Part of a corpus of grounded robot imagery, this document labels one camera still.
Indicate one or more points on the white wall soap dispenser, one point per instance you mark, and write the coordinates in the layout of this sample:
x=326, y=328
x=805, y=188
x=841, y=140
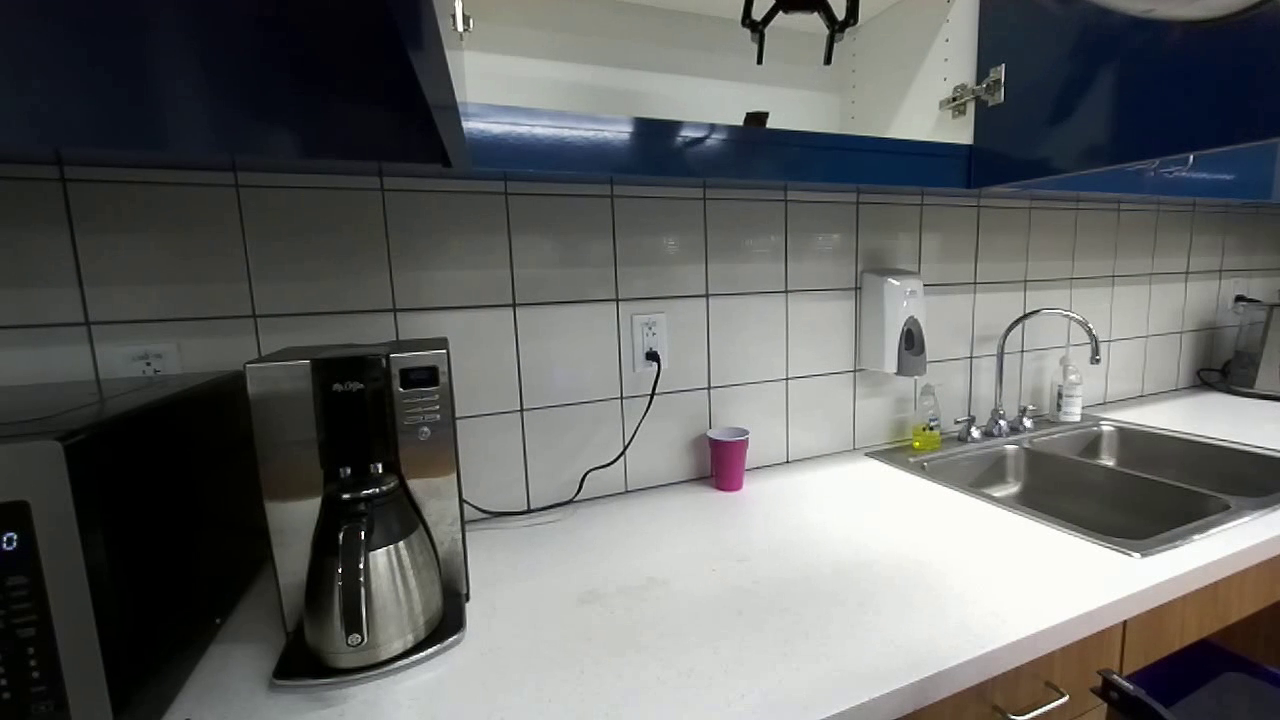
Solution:
x=891, y=315

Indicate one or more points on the wooden drawer front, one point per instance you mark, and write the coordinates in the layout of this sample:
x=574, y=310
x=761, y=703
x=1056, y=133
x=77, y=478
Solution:
x=1032, y=666

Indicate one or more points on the chrome gooseneck faucet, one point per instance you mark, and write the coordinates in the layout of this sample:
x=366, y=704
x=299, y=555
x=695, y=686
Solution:
x=1001, y=346

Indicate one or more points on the metal cabinet door hinge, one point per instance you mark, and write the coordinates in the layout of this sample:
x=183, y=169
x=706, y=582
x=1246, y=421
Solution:
x=972, y=94

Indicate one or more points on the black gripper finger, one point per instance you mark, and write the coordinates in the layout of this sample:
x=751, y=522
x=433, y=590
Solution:
x=836, y=20
x=761, y=20

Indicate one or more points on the wooden base cabinet panel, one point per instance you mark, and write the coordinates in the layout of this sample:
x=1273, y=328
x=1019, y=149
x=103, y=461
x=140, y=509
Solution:
x=1200, y=612

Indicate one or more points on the glossy blue door with hinge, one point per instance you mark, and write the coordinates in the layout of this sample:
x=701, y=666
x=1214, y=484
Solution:
x=1132, y=81

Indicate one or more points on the pink plastic cup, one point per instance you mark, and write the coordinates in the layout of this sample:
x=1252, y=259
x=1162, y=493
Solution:
x=729, y=461

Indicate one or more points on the wide glossy blue cabinet door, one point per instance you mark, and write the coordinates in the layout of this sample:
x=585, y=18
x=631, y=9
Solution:
x=202, y=81

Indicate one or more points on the dark countertop appliance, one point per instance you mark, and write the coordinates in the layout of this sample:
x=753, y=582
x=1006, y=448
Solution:
x=1252, y=351

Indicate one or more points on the stainless steel coffee maker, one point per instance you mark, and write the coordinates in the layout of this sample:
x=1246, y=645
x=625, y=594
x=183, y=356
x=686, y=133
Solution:
x=427, y=442

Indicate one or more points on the stainless steel coffee carafe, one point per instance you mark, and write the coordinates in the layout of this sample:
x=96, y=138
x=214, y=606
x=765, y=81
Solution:
x=382, y=586

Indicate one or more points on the white pump bottle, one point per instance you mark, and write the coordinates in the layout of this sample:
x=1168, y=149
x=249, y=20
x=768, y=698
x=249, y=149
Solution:
x=1069, y=397

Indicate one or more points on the stainless steel double sink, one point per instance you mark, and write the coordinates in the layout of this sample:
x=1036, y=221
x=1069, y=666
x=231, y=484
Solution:
x=1107, y=493

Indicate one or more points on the yellow dish soap bottle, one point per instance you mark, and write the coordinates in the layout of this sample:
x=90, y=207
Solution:
x=922, y=428

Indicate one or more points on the black stainless microwave oven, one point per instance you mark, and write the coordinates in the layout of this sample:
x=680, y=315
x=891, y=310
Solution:
x=147, y=532

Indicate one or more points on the white wall power outlet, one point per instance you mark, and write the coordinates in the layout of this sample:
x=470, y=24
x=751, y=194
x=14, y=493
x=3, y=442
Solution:
x=154, y=360
x=650, y=328

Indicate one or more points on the blue upper cabinets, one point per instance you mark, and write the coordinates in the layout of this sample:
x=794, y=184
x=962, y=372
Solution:
x=641, y=81

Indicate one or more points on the blue plastic bin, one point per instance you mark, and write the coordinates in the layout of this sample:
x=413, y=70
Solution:
x=1194, y=682

